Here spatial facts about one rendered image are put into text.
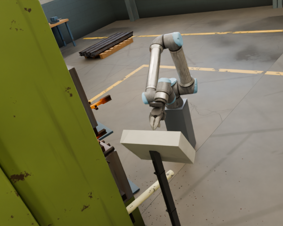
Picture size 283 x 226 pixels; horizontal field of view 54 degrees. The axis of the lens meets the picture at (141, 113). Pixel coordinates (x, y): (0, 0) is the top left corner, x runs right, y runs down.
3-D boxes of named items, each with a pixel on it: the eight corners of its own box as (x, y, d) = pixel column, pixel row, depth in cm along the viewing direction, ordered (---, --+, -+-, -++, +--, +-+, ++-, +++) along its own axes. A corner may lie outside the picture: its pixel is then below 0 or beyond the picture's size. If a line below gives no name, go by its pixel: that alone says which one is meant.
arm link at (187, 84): (182, 86, 287) (162, 30, 229) (199, 84, 281) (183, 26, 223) (181, 98, 278) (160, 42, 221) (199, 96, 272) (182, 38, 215)
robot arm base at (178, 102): (168, 100, 300) (166, 92, 295) (185, 99, 292) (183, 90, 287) (163, 109, 285) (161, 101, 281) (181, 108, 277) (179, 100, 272)
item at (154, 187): (170, 173, 202) (168, 167, 200) (175, 176, 199) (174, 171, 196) (124, 213, 182) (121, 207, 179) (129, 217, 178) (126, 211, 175)
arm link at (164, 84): (173, 84, 191) (170, 75, 183) (170, 99, 186) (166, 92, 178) (161, 84, 195) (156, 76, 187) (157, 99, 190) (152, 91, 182)
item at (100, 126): (93, 119, 273) (92, 118, 272) (113, 132, 242) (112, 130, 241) (66, 135, 261) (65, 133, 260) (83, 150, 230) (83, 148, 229)
